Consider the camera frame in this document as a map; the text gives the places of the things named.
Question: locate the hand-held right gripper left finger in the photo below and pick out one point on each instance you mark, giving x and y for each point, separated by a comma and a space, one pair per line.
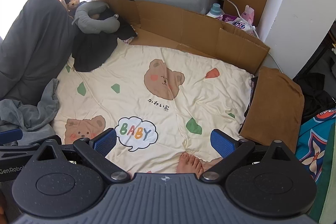
105, 142

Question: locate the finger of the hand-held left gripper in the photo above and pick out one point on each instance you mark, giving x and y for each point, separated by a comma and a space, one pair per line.
10, 134

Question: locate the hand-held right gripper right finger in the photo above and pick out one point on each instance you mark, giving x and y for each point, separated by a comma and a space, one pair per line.
223, 144

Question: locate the light blue denim pants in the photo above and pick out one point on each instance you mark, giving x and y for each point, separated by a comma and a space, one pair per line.
29, 113

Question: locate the person's bare foot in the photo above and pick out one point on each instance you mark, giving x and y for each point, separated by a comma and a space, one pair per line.
212, 164
189, 163

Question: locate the dark patterned folded garment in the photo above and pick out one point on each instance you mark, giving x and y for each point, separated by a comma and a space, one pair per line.
252, 98

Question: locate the brown folded cloth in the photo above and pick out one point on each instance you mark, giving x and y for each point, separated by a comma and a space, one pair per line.
275, 108

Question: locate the cream bear print blanket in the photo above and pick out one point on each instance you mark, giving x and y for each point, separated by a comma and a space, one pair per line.
126, 77

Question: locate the teal patterned cloth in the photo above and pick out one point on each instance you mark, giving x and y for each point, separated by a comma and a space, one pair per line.
309, 140

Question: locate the black garment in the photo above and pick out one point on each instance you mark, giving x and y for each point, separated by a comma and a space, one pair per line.
89, 53

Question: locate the dark grey garment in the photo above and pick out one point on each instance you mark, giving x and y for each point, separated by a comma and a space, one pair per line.
34, 43

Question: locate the black cloth pile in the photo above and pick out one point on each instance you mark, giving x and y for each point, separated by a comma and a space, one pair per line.
315, 98

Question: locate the floral printed cloth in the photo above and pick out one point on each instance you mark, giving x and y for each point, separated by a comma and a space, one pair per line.
128, 40

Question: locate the green cloth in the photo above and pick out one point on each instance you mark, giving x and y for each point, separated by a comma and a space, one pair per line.
325, 187

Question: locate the pink printed refill bag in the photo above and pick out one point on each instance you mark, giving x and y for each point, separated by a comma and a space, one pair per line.
236, 21

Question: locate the flattened cardboard box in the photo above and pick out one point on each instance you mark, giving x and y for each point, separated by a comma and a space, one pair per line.
170, 27

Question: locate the light grey-green garment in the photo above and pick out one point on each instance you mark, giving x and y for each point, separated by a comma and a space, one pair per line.
81, 16

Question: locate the pink bottle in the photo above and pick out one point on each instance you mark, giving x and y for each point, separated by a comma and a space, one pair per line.
248, 14

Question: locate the white bottle with blue cap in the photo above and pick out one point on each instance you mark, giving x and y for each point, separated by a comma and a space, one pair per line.
215, 9

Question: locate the brown teddy bear toy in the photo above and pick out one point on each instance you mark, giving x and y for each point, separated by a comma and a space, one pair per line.
72, 2

